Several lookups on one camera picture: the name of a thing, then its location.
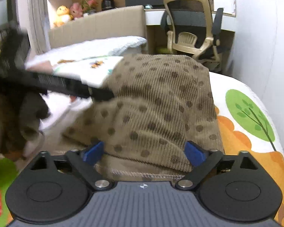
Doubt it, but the brown polka dot garment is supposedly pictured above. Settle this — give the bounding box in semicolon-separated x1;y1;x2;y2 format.
19;53;226;183

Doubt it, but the pink gift box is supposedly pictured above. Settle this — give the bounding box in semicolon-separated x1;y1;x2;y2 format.
26;61;54;74

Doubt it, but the white quilted mattress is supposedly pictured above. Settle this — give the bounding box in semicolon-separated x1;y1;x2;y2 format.
25;36;147;68

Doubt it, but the colourful cartoon play mat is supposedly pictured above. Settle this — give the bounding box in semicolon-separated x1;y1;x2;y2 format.
0;56;284;227

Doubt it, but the yellow duck plush toy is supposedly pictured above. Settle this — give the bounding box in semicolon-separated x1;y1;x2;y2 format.
54;6;73;27

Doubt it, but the pink plush toy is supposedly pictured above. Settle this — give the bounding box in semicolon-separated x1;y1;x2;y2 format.
70;3;83;19

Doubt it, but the potted pink flower plant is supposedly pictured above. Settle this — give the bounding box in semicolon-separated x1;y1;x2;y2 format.
81;0;98;14

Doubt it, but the black round appliance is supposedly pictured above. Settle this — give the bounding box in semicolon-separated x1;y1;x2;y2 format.
101;0;115;11

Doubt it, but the beige upholstered headboard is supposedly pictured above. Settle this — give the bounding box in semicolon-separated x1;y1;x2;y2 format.
48;5;146;49

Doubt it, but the white desk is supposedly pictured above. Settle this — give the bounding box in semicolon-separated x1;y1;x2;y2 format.
145;9;236;32

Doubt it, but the beige mesh office chair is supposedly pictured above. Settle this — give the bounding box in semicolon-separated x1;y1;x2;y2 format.
161;0;228;73

